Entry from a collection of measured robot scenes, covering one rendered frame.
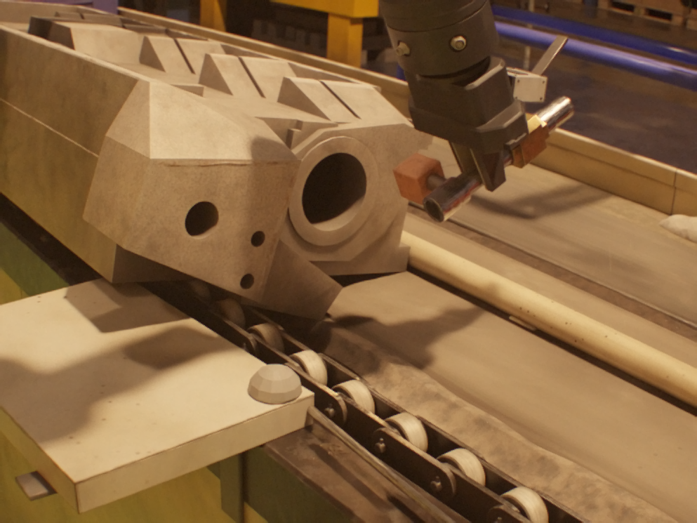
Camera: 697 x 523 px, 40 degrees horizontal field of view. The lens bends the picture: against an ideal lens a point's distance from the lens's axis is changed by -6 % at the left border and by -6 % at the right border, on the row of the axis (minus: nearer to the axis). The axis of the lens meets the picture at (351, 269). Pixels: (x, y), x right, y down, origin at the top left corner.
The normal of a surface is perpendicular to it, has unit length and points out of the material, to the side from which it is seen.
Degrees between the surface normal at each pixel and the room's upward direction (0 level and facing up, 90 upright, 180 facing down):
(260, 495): 90
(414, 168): 25
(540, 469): 43
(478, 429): 50
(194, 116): 38
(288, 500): 90
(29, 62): 80
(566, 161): 89
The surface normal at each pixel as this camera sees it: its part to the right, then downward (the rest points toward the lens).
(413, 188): -0.73, 0.57
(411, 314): 0.05, -0.92
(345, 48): -0.79, 0.20
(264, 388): -0.25, -0.30
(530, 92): 0.62, 0.33
